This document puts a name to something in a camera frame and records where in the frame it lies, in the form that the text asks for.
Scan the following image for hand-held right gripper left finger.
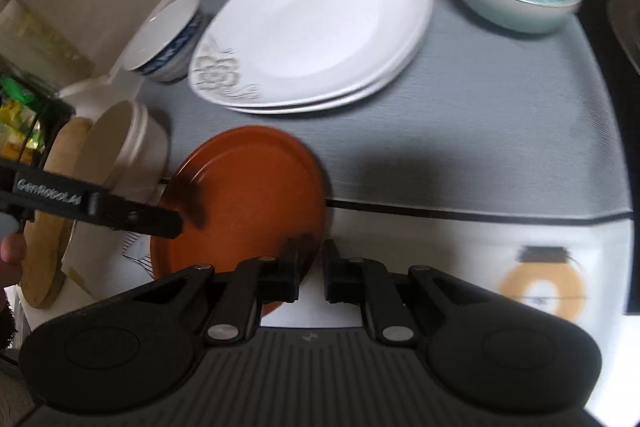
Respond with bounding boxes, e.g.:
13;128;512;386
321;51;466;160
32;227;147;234
129;238;303;347

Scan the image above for white floral square plate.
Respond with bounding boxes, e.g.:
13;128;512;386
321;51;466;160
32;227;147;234
188;0;435;108
220;32;431;114

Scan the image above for yellow and green snack packets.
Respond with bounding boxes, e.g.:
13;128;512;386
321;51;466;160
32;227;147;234
0;77;47;162

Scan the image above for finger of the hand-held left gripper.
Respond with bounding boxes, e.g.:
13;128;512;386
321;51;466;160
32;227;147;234
88;190;184;241

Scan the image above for brown round plate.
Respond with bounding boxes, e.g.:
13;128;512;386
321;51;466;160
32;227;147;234
149;125;330;319

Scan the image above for black wire rack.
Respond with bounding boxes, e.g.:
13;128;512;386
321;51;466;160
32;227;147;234
18;100;77;168

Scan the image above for beige ceramic jar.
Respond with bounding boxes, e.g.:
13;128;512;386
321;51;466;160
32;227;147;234
70;100;171;268

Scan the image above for orange ring sticker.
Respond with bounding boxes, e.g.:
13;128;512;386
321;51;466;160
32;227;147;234
499;247;587;323

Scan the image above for blue and white patterned bowl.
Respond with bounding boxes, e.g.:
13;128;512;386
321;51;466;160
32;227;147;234
122;0;207;84

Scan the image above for grey table mat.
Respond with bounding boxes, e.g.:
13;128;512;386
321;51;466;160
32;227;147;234
135;0;635;224

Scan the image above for round wooden board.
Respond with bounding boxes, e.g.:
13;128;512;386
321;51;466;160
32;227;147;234
22;117;96;310

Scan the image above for person's left hand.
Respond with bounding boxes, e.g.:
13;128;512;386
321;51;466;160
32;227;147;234
0;231;27;287

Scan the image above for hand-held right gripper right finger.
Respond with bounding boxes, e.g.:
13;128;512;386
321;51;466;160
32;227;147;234
322;239;501;348

